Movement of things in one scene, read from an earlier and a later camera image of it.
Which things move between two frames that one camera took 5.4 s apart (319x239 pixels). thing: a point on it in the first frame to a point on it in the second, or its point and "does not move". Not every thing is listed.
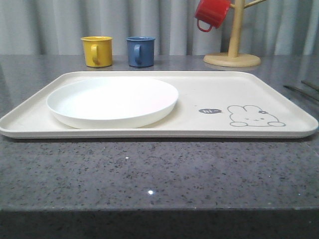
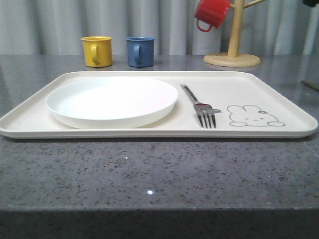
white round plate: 113,102 does not move
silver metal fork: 301,91 to 205,111
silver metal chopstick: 310,84 does not move
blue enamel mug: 140,51 does not move
